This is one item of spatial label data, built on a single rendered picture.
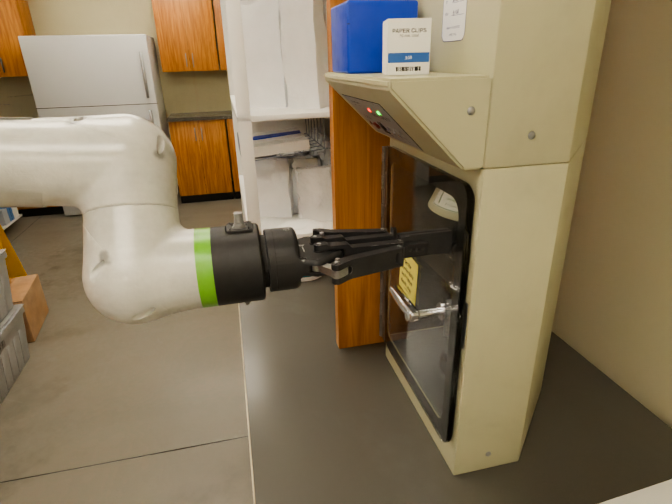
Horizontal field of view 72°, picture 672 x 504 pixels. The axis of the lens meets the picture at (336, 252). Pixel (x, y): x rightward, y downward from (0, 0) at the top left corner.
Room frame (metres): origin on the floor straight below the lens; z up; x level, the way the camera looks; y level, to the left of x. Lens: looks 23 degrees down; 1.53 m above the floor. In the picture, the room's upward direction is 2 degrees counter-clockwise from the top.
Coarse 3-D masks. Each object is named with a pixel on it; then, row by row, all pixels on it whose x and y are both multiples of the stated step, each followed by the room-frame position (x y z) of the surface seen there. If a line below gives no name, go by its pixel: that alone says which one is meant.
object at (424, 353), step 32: (416, 160) 0.68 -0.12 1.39; (416, 192) 0.67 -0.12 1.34; (448, 192) 0.57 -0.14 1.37; (416, 224) 0.67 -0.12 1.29; (448, 224) 0.56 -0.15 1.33; (448, 256) 0.56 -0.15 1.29; (416, 288) 0.65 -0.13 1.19; (448, 288) 0.55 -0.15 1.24; (448, 320) 0.54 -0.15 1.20; (416, 352) 0.64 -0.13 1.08; (448, 352) 0.54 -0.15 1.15; (416, 384) 0.63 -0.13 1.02; (448, 384) 0.53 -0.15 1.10; (448, 416) 0.52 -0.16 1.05
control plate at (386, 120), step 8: (344, 96) 0.77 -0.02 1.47; (352, 104) 0.77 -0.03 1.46; (360, 104) 0.70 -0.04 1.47; (368, 104) 0.65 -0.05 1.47; (376, 104) 0.60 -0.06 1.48; (360, 112) 0.77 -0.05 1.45; (368, 112) 0.71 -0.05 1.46; (376, 112) 0.65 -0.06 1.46; (384, 112) 0.60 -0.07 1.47; (368, 120) 0.77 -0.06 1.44; (376, 120) 0.71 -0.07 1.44; (384, 120) 0.65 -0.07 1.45; (392, 120) 0.60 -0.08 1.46; (376, 128) 0.77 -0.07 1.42; (392, 128) 0.65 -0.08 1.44; (400, 128) 0.60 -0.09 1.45; (392, 136) 0.71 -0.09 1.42; (408, 136) 0.60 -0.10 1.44; (408, 144) 0.65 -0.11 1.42; (416, 144) 0.60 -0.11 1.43
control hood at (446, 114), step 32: (352, 96) 0.71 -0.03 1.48; (384, 96) 0.53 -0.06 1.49; (416, 96) 0.50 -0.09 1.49; (448, 96) 0.50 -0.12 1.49; (480, 96) 0.51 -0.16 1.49; (416, 128) 0.53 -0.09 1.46; (448, 128) 0.51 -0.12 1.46; (480, 128) 0.51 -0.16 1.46; (448, 160) 0.53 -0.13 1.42; (480, 160) 0.51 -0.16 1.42
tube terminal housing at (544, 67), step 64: (512, 0) 0.52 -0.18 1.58; (576, 0) 0.53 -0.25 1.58; (448, 64) 0.62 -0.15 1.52; (512, 64) 0.52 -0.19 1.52; (576, 64) 0.54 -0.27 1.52; (512, 128) 0.52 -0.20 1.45; (576, 128) 0.55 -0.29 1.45; (512, 192) 0.52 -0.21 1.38; (576, 192) 0.70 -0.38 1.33; (512, 256) 0.53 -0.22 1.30; (512, 320) 0.53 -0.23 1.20; (512, 384) 0.53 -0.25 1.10; (448, 448) 0.54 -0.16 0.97; (512, 448) 0.54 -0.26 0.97
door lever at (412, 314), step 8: (392, 288) 0.62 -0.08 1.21; (400, 288) 0.62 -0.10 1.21; (392, 296) 0.62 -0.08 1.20; (400, 296) 0.60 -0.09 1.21; (400, 304) 0.58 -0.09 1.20; (408, 304) 0.57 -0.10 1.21; (440, 304) 0.56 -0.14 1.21; (408, 312) 0.55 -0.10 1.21; (416, 312) 0.55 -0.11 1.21; (424, 312) 0.55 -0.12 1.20; (432, 312) 0.56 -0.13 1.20; (440, 312) 0.56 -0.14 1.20; (408, 320) 0.55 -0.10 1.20; (416, 320) 0.55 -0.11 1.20
